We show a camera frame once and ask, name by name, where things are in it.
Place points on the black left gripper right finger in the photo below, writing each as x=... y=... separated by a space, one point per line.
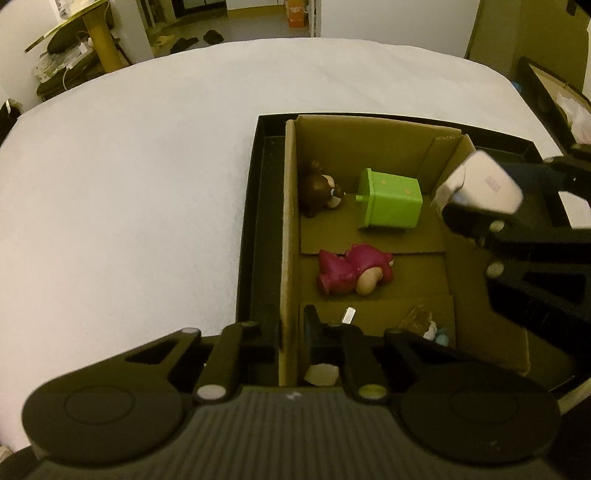
x=368 y=368

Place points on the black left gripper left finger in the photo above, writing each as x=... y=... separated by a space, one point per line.
x=212 y=368

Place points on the small blue white figurine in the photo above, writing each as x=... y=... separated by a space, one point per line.
x=419 y=320

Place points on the pink bear figurine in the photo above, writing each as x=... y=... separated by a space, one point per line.
x=359 y=270

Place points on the brown cardboard box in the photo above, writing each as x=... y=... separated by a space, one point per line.
x=361 y=230

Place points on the white rectangular box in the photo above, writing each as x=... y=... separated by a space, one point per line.
x=479 y=182

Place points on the green toy box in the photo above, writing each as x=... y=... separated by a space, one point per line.
x=388 y=200

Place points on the brown bear figurine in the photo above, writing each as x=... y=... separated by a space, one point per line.
x=316 y=190

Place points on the black tray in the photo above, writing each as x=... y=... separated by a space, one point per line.
x=260 y=261

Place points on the open box on floor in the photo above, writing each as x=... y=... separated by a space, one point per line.
x=563 y=109

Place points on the black slipper left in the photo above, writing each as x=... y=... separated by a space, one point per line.
x=183 y=44

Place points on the black slipper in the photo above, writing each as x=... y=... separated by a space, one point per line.
x=212 y=37
x=183 y=44

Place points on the black slipper right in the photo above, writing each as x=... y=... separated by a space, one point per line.
x=212 y=37

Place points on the black ghost face mask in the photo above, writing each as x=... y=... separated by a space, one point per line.
x=9 y=114

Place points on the orange cardboard box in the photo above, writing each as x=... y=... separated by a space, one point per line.
x=296 y=13

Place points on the round gold side table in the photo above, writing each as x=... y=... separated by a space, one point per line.
x=93 y=14

